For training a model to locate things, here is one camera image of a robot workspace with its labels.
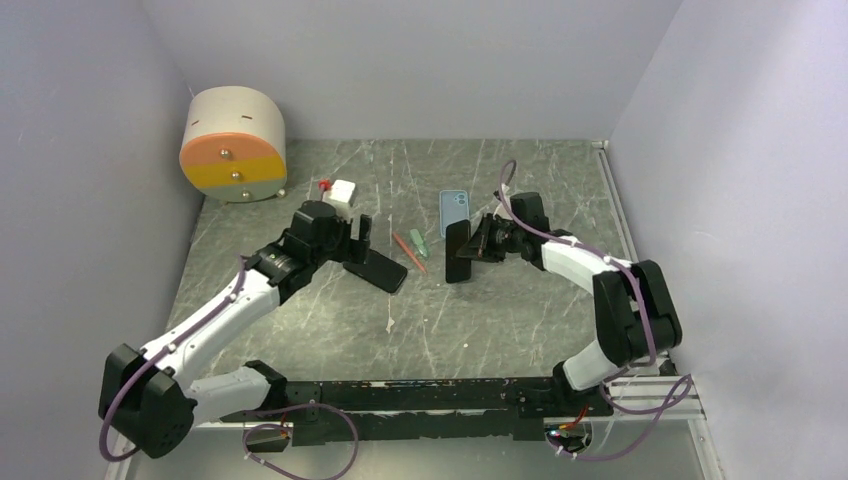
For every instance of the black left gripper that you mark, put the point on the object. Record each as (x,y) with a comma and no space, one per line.
(352,249)

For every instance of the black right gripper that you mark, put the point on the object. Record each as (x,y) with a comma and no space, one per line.
(479,244)

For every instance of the black phone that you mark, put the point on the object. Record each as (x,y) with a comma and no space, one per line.
(379,271)

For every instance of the light blue phone case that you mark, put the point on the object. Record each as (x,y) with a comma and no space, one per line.
(453,207)

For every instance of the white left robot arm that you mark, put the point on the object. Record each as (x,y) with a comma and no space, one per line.
(153,396)

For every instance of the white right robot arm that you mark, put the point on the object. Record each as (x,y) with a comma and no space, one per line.
(635,318)

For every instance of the orange pen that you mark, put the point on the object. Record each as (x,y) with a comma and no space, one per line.
(409,252)

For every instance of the round drawer cabinet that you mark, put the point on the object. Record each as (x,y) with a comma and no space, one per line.
(234,145)

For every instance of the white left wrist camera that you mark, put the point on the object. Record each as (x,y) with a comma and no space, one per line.
(340,194)

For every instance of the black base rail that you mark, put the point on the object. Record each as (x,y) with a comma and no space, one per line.
(521,408)

